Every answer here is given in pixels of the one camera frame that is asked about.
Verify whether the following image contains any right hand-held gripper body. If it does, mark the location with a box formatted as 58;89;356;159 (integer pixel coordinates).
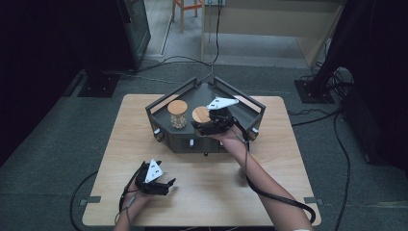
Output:
195;96;241;137

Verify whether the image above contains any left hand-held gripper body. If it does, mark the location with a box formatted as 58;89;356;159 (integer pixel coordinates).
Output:
134;159;170;196

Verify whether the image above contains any green bean jar wooden lid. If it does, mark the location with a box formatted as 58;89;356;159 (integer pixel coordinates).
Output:
191;106;213;125

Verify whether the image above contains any black corner shelf rack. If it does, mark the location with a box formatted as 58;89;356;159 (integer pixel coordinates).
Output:
144;75;268;157

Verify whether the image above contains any cork-lidded jar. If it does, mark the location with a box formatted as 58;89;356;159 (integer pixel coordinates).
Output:
166;99;190;130

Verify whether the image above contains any person's right hand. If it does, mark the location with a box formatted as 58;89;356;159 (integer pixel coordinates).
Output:
208;124;250;152

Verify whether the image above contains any person's left hand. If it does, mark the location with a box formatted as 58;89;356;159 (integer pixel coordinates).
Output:
123;178;152;210

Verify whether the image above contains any grey tape strip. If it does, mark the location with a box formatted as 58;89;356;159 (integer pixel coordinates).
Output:
78;195;102;206
303;196;325;206

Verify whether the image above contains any light wooden partition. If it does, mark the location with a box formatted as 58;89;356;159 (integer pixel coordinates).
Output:
200;0;347;68

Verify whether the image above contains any black stand base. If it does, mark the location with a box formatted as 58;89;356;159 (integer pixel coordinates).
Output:
293;79;335;104
77;71;121;98

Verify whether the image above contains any orange wooden stool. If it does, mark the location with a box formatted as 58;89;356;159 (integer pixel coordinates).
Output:
171;0;205;33

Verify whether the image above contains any glass door cabinet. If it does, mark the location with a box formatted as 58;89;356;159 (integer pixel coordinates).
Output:
116;0;152;70

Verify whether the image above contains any dark equipment box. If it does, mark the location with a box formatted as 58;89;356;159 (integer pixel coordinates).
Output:
341;86;383;167

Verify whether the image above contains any black curtain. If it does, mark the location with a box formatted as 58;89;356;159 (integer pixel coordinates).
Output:
0;0;136;167
320;0;408;174

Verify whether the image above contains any left hand-held gripper cable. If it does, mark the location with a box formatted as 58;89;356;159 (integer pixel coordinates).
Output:
115;167;143;227

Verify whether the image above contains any hand-held gripper cable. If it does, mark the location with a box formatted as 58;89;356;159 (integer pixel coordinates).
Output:
115;167;143;227
231;116;317;224

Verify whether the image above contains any grey floor cable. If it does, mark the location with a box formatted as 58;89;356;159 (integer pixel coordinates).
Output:
119;64;216;86

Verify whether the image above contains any black hanging power cable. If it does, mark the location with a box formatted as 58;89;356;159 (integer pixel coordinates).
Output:
126;0;223;75

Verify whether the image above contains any black floor cable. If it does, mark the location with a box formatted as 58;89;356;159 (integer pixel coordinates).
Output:
69;170;99;231
333;110;351;231
290;109;343;127

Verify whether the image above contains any thin wavy black cable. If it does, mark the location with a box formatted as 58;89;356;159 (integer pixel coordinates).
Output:
286;107;325;117

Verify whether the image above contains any right hand-held gripper cable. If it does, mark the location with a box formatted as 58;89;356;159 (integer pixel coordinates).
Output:
231;116;317;224

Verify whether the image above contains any black cable bundle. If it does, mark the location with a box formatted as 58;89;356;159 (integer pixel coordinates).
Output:
301;61;354;104

